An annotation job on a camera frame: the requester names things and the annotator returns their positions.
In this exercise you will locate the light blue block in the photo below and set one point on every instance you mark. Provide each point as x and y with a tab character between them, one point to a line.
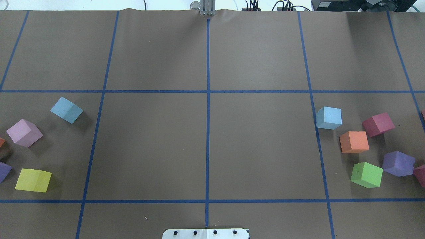
66	110
329	118

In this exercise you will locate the orange block right side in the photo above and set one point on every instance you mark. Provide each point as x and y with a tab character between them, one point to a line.
354	142

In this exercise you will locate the orange block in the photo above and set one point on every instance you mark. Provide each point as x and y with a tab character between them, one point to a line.
2	142
354	142

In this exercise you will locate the green foam block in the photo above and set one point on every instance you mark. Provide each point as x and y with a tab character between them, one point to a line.
367	175

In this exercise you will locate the magenta block right side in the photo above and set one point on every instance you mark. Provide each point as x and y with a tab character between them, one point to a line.
378	124

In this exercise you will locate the magenta block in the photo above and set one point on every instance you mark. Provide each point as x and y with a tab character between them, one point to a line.
419	173
378	124

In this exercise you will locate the purple block right side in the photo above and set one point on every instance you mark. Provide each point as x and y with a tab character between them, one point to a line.
398	164

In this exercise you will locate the purple block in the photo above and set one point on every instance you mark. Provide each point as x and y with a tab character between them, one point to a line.
398	164
4	171

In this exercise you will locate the yellow foam block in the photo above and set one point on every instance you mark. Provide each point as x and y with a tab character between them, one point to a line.
33	180

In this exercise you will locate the pink foam block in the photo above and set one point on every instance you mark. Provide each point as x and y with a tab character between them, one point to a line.
24	133

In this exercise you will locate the orange block left side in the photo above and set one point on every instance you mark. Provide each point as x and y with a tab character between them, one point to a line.
2	142

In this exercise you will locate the purple block left side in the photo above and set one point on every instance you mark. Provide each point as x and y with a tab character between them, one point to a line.
4	171

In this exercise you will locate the aluminium frame post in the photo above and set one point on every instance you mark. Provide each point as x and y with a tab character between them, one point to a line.
207	7

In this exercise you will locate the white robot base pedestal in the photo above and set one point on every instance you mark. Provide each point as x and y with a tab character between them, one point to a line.
204	233

